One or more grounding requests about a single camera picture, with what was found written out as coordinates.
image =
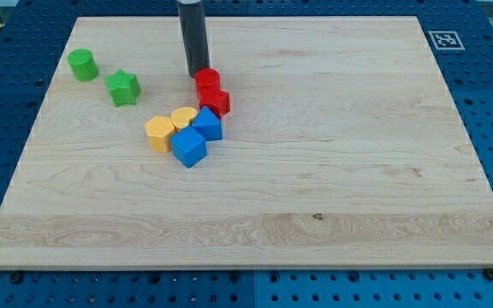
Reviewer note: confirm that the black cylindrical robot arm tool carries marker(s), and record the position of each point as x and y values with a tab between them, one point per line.
194	36

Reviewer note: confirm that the blue triangular block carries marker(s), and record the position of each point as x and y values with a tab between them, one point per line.
208	125

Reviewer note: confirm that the blue cube block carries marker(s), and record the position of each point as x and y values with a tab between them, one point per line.
188	146

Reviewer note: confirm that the red star block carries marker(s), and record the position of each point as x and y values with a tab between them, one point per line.
218	101

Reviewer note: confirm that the yellow cylinder block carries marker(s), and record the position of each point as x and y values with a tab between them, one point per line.
183	117

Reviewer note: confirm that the red cylinder block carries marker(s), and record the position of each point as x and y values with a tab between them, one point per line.
207	79

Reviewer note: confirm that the yellow hexagon block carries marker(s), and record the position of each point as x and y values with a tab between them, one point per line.
159	130

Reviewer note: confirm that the light wooden board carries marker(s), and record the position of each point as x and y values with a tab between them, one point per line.
343	150

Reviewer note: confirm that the green star block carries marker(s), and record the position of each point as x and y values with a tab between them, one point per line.
123	87

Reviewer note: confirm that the green cylinder block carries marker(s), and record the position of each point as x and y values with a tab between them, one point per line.
82	64

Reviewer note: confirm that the white fiducial marker tag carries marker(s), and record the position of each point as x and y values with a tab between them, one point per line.
446	40

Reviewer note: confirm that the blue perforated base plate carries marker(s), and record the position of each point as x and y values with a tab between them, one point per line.
32	40

